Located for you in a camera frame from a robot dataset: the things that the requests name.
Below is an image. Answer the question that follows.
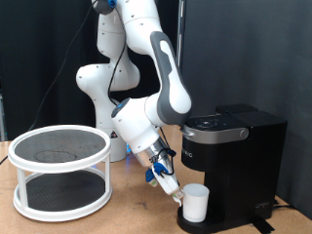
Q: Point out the black power cord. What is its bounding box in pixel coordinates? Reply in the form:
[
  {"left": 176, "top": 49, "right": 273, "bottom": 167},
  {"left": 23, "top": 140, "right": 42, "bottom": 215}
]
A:
[{"left": 272, "top": 198, "right": 296, "bottom": 211}]

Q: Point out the grey vertical bar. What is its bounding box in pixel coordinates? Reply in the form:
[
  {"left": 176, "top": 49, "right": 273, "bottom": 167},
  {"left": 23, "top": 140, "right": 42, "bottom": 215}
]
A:
[{"left": 0, "top": 94, "right": 7, "bottom": 142}]

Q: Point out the dark grey partition panel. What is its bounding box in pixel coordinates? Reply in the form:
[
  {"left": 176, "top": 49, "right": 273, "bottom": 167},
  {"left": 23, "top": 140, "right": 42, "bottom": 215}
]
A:
[{"left": 176, "top": 0, "right": 312, "bottom": 220}]

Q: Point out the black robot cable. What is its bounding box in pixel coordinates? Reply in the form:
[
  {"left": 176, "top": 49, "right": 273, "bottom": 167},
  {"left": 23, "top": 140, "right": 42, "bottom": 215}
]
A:
[{"left": 0, "top": 0, "right": 178, "bottom": 178}]

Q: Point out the black Keurig coffee machine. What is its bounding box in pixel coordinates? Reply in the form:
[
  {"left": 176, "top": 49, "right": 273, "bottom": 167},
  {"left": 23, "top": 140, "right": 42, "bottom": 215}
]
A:
[{"left": 176, "top": 103, "right": 289, "bottom": 234}]

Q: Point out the white two-tier turntable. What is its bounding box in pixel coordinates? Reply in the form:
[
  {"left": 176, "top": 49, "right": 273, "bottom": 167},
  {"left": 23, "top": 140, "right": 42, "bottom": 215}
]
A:
[{"left": 7, "top": 124, "right": 114, "bottom": 223}]

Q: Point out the white mug with green tag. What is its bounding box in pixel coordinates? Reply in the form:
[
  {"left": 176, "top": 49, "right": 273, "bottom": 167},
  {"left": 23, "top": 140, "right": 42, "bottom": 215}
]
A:
[{"left": 173, "top": 182, "right": 211, "bottom": 223}]

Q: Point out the blue cable clip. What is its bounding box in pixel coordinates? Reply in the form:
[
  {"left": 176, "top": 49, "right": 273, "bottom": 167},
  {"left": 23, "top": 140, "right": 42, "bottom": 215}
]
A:
[{"left": 152, "top": 161, "right": 171, "bottom": 176}]

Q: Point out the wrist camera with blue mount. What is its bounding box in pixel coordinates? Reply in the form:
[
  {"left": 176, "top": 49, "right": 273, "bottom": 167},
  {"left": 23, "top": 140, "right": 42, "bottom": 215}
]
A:
[{"left": 144, "top": 168, "right": 159, "bottom": 189}]

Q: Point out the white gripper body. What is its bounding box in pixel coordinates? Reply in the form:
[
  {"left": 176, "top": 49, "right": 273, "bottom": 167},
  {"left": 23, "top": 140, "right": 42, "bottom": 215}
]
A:
[{"left": 152, "top": 167, "right": 180, "bottom": 197}]

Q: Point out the black tape strip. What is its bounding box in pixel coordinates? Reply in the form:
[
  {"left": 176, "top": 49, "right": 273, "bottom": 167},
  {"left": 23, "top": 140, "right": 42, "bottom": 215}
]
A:
[{"left": 249, "top": 215, "right": 276, "bottom": 234}]

